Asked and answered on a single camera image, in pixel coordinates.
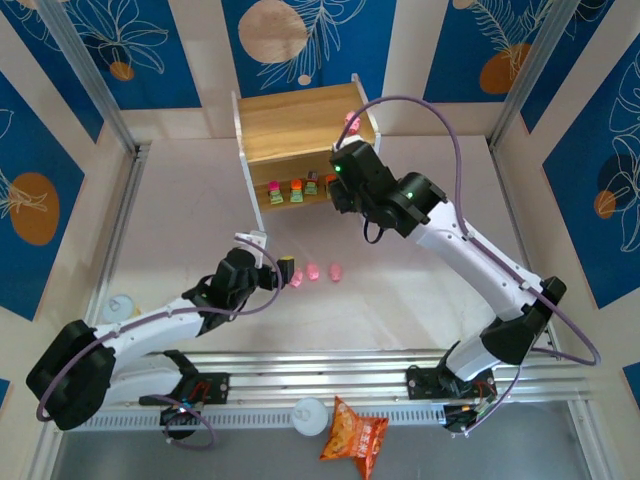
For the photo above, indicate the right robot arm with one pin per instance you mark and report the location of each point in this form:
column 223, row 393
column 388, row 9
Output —
column 465, row 260

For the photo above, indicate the aluminium rail base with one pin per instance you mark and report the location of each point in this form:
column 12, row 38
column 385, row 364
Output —
column 325, row 372

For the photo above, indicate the tin can with pull tab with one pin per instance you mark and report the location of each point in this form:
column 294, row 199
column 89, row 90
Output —
column 120, row 307

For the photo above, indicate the aluminium frame post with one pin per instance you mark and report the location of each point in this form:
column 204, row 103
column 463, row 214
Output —
column 538, row 70
column 90, row 70

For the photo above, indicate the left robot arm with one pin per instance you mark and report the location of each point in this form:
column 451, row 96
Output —
column 150, row 322

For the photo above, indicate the aluminium side rail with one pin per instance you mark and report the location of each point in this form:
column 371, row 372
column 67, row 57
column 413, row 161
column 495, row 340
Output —
column 121, row 220
column 511, row 200

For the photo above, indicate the two-tier wooden shelf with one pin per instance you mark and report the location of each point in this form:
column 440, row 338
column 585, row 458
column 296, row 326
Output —
column 290, row 125

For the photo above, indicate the white round lid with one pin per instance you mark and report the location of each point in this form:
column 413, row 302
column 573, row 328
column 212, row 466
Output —
column 310, row 416

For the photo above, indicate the orange snack bag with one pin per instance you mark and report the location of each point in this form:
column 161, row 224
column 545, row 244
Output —
column 350, row 440

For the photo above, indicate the pink plastic pig toy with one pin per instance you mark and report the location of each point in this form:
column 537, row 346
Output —
column 335, row 272
column 353, row 121
column 297, row 280
column 313, row 271

